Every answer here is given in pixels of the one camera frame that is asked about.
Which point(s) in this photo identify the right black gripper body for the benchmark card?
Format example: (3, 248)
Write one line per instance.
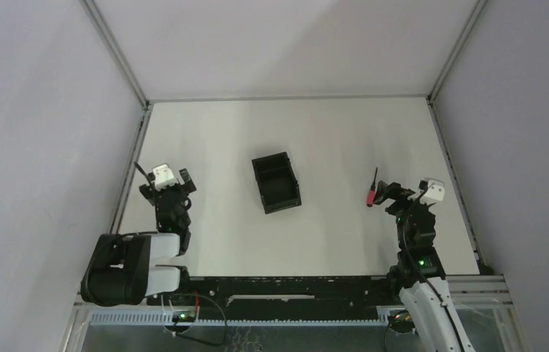
(402, 207)

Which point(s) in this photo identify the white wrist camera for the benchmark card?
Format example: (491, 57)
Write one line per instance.
(163, 177)
(432, 191)

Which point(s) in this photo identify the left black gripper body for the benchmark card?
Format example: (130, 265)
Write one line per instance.
(168, 190)

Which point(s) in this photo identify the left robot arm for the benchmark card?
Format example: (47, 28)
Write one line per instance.
(125, 268)

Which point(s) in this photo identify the red handled screwdriver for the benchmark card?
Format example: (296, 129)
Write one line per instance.
(372, 190)

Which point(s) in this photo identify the black mounting rail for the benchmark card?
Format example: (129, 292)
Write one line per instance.
(270, 298)

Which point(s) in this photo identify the black plastic bin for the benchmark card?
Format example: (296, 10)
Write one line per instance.
(277, 184)

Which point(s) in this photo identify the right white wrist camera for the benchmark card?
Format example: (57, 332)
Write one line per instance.
(432, 191)

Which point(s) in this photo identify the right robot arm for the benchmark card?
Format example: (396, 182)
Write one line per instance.
(419, 279)

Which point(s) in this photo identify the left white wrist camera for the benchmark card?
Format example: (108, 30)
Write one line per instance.
(163, 177)

